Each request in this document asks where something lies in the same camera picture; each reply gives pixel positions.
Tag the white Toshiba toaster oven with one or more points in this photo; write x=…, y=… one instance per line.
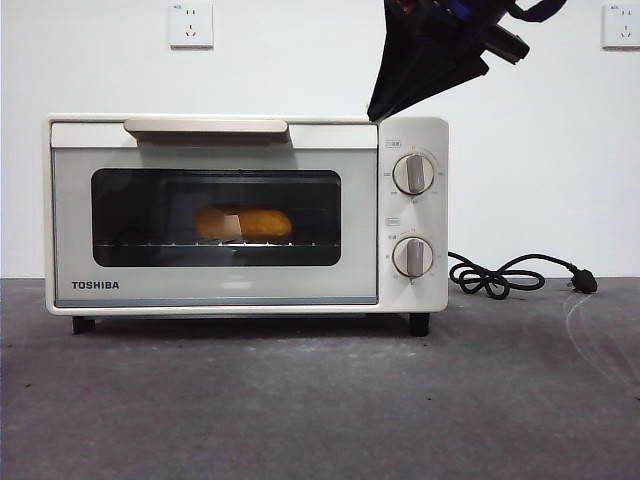
x=415, y=215

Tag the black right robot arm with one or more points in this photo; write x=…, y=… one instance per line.
x=480, y=20

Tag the white wall socket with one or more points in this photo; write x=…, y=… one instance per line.
x=190, y=25
x=622, y=25

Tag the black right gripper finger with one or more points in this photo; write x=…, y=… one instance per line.
x=445, y=65
x=395, y=65

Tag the yellow corn cob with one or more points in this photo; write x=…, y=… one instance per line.
x=265, y=225

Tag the beige round oven knob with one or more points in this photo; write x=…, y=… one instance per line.
x=413, y=257
x=413, y=174

